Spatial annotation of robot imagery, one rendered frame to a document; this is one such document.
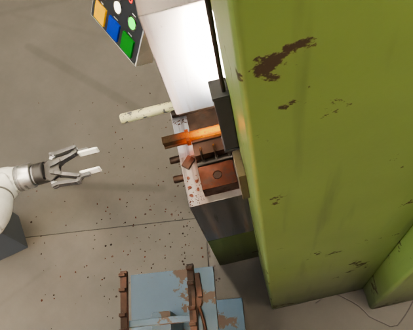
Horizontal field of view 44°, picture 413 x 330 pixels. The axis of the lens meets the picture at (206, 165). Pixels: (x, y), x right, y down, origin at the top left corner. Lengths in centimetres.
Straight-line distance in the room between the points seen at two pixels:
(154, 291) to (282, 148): 114
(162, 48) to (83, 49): 229
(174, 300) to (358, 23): 140
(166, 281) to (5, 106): 188
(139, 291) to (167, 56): 98
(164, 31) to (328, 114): 45
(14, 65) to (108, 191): 113
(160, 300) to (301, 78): 132
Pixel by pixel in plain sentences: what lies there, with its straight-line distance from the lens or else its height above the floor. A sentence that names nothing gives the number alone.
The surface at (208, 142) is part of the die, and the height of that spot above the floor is 99.
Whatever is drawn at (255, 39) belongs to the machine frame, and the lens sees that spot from 57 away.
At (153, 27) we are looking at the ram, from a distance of 108.
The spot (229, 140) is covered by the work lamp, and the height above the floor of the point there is 144.
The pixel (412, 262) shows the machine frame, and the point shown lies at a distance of 173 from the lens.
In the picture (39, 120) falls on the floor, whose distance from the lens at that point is 323.
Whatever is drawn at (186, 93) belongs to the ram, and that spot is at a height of 146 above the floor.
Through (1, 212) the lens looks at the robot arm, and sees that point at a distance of 175.
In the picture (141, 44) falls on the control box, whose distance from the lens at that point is 193.
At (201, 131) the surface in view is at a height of 101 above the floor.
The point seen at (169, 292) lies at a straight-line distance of 186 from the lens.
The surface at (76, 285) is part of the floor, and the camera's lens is 278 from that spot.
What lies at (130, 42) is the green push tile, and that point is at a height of 103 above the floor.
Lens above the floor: 254
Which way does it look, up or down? 65 degrees down
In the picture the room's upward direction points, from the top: 19 degrees counter-clockwise
